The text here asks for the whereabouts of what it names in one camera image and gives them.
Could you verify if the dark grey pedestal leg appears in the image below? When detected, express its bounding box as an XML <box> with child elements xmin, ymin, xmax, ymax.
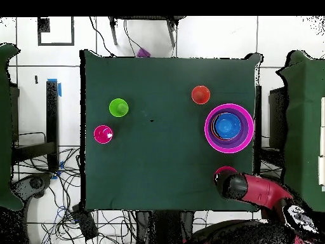
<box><xmin>11</xmin><ymin>172</ymin><xmax>53</xmax><ymax>200</ymax></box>

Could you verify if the small pinkish red bowl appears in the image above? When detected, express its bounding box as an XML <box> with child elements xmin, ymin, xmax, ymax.
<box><xmin>213</xmin><ymin>165</ymin><xmax>239</xmax><ymax>180</ymax></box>

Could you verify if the dark blue bowl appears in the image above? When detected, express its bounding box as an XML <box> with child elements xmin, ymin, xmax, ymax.
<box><xmin>212</xmin><ymin>112</ymin><xmax>242</xmax><ymax>141</ymax></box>

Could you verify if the black square frame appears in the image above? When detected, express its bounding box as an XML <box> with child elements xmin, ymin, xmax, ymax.
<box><xmin>37</xmin><ymin>16</ymin><xmax>75</xmax><ymax>47</ymax></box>

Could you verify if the green cloth covered table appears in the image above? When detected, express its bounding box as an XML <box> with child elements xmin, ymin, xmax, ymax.
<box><xmin>0</xmin><ymin>43</ymin><xmax>24</xmax><ymax>212</ymax></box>
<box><xmin>275</xmin><ymin>50</ymin><xmax>325</xmax><ymax>213</ymax></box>

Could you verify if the purple bowl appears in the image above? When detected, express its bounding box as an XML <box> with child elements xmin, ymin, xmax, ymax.
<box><xmin>207</xmin><ymin>107</ymin><xmax>251</xmax><ymax>149</ymax></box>

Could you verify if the pinkish red cup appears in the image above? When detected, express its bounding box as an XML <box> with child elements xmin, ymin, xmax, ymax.
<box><xmin>93</xmin><ymin>125</ymin><xmax>114</xmax><ymax>145</ymax></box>

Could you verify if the green cup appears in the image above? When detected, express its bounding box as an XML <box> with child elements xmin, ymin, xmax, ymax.
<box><xmin>109</xmin><ymin>98</ymin><xmax>129</xmax><ymax>118</ymax></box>

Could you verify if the black power brick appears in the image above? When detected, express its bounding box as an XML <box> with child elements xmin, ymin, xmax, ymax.
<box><xmin>71</xmin><ymin>204</ymin><xmax>99</xmax><ymax>241</ymax></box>

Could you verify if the large pink bowl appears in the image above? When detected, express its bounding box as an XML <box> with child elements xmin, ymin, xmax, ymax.
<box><xmin>204</xmin><ymin>102</ymin><xmax>255</xmax><ymax>154</ymax></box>

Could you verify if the dark green tablecloth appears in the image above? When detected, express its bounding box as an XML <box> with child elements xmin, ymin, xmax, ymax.
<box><xmin>79</xmin><ymin>49</ymin><xmax>262</xmax><ymax>212</ymax></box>

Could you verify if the black metal stand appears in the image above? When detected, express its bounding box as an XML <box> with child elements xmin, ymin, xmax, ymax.
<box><xmin>11</xmin><ymin>78</ymin><xmax>62</xmax><ymax>172</ymax></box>
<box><xmin>261</xmin><ymin>86</ymin><xmax>289</xmax><ymax>166</ymax></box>

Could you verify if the small purple object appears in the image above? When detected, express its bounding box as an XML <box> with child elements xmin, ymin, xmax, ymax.
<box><xmin>136</xmin><ymin>47</ymin><xmax>151</xmax><ymax>58</ymax></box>

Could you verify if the tangle of cables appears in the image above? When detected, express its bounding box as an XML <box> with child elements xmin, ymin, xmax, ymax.
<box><xmin>11</xmin><ymin>146</ymin><xmax>138</xmax><ymax>244</ymax></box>

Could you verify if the orange cup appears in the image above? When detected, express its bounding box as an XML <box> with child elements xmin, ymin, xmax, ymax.
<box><xmin>190</xmin><ymin>85</ymin><xmax>211</xmax><ymax>105</ymax></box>

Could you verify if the black camera tripod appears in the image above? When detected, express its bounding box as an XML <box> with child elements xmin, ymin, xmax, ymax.
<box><xmin>108</xmin><ymin>16</ymin><xmax>186</xmax><ymax>48</ymax></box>

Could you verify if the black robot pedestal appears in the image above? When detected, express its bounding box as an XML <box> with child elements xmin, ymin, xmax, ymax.
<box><xmin>135</xmin><ymin>210</ymin><xmax>196</xmax><ymax>244</ymax></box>

